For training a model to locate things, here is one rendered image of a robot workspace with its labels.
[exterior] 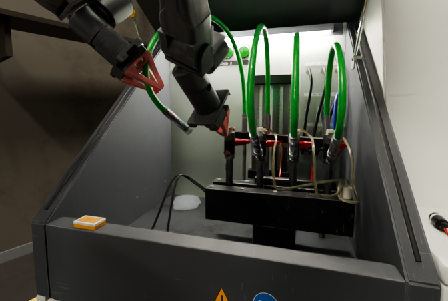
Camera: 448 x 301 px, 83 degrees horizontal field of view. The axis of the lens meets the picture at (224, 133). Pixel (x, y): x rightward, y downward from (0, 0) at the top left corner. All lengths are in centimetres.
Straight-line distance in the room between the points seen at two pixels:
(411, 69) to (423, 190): 26
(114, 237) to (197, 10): 41
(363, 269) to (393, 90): 39
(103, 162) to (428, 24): 83
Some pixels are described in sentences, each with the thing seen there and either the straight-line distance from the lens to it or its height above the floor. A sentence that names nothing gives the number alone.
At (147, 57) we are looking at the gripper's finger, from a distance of 56.
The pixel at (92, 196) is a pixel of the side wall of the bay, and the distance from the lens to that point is 71.
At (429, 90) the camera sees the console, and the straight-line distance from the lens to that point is 70.
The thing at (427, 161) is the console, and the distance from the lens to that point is 67.
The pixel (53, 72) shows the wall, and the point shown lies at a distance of 262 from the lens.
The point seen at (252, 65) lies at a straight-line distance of 49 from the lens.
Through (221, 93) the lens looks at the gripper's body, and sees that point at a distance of 56.
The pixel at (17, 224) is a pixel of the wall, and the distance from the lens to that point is 269.
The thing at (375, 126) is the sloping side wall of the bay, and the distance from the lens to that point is 60.
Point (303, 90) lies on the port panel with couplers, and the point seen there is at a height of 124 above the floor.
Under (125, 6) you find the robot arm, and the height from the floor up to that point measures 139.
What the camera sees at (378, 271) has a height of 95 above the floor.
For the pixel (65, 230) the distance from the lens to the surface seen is 61.
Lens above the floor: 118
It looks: 6 degrees down
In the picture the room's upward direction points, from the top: straight up
